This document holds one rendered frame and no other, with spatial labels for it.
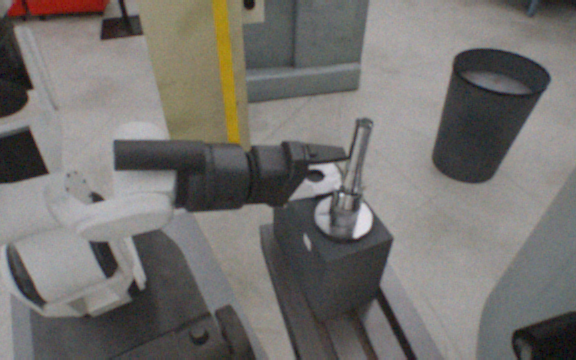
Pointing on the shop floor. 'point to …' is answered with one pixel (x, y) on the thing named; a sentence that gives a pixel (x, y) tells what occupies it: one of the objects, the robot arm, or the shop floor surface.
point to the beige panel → (199, 68)
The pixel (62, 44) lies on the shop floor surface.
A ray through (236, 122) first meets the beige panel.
